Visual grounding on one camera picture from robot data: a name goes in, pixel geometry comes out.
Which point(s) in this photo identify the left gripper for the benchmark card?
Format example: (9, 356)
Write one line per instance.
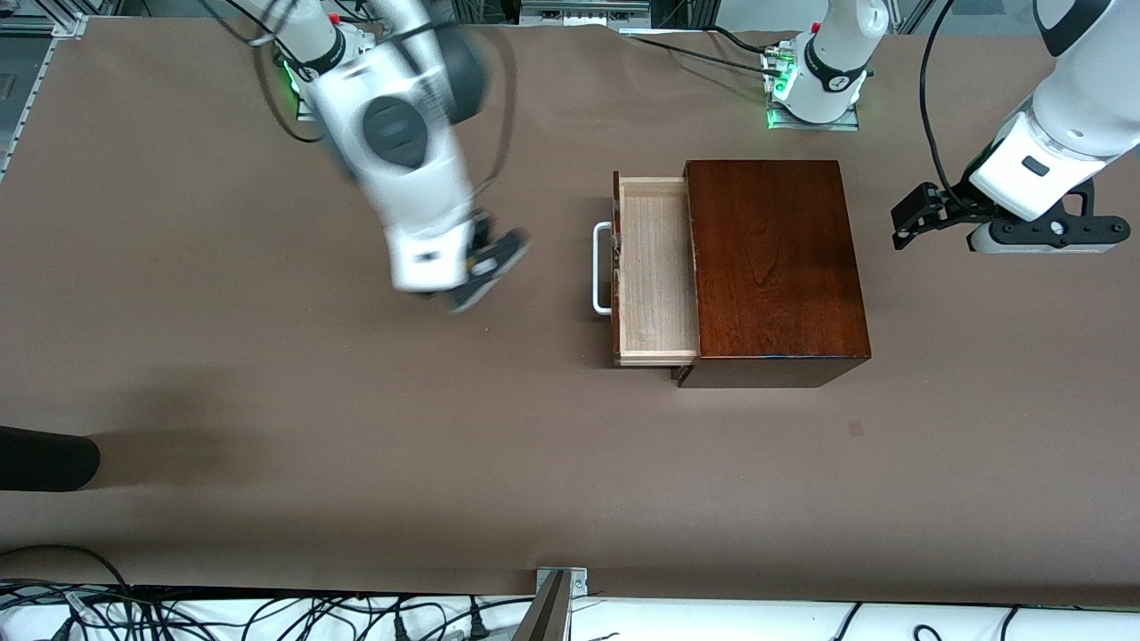
(951, 204)

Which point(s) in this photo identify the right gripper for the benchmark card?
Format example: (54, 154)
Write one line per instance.
(482, 237)

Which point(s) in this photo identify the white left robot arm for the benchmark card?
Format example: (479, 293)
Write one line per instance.
(837, 53)

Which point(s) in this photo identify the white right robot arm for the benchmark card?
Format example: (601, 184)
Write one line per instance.
(392, 133)

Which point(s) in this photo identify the dark wooden cabinet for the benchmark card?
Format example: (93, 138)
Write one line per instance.
(784, 267)

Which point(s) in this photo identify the black ribbed cylinder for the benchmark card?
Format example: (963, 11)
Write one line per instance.
(44, 458)

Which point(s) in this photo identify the aluminium corner profile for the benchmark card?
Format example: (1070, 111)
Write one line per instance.
(36, 25)

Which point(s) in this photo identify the aluminium frame with sockets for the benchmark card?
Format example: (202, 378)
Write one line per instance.
(579, 13)

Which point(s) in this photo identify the small metal bracket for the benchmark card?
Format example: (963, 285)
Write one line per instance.
(579, 580)

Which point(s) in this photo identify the grey metal post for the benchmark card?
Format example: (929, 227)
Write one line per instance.
(545, 614)

